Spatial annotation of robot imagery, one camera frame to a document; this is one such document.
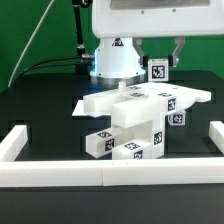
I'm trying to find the white cable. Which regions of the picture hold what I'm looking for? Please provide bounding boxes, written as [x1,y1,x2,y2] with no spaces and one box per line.
[6,0,54,88]

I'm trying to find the black cables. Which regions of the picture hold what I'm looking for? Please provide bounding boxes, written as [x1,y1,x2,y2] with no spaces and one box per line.
[14,53,96,79]

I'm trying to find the white chair backrest frame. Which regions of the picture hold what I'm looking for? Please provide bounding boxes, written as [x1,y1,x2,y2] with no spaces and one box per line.
[83,82,211,128]

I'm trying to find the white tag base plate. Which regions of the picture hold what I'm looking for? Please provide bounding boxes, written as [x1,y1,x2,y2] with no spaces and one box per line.
[72,100,111,118]

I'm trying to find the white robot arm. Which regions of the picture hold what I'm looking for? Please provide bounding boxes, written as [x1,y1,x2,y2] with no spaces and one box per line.
[91,0,224,80]

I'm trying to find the white chair seat part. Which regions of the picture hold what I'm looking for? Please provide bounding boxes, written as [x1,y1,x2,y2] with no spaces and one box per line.
[111,114,166,159]

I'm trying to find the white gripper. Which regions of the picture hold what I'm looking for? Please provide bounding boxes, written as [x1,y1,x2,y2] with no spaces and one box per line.
[92,0,224,67]

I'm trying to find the white U-shaped obstacle fence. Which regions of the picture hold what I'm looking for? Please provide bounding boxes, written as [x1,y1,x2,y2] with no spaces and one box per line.
[0,125,224,187]

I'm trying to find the black camera pole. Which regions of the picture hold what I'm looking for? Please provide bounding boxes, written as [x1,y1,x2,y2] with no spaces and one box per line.
[72,0,85,55]

